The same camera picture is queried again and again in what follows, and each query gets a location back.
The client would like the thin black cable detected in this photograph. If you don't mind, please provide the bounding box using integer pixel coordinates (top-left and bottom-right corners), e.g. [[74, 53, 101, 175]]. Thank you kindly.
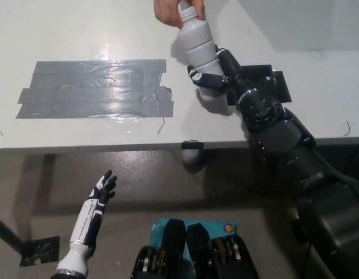
[[295, 241, 314, 279]]

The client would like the white plastic bottle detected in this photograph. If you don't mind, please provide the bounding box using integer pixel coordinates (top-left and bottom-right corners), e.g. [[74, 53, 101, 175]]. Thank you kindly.
[[177, 0, 229, 101]]

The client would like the black slanted pole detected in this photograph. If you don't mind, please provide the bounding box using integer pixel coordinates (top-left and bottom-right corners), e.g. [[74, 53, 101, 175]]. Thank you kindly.
[[0, 214, 25, 256]]

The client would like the black table edge clip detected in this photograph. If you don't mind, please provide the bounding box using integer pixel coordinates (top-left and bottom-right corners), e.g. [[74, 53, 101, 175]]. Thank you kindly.
[[180, 139, 205, 151]]

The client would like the white round table leg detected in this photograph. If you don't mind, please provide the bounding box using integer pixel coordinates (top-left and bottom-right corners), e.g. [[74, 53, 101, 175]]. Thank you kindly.
[[181, 148, 205, 174]]

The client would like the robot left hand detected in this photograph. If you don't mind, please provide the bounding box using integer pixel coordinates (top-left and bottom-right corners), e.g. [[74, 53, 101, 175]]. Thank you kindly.
[[56, 170, 118, 276]]

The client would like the grey duct tape patch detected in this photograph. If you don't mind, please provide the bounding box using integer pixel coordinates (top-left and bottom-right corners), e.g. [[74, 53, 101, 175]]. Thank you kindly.
[[15, 59, 175, 120]]

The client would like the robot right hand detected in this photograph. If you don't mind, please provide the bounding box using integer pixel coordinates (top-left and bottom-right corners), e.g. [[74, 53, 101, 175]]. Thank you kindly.
[[187, 45, 287, 133]]

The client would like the person bare hand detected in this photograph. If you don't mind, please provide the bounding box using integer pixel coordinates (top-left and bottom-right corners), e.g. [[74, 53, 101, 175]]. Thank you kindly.
[[154, 0, 207, 30]]

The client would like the robot torso black teal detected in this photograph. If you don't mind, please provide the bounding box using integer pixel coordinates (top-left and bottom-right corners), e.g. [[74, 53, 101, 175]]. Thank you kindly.
[[132, 218, 259, 279]]

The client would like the black tape square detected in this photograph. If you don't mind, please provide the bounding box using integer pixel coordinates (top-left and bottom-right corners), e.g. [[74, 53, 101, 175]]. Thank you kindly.
[[225, 65, 293, 106]]

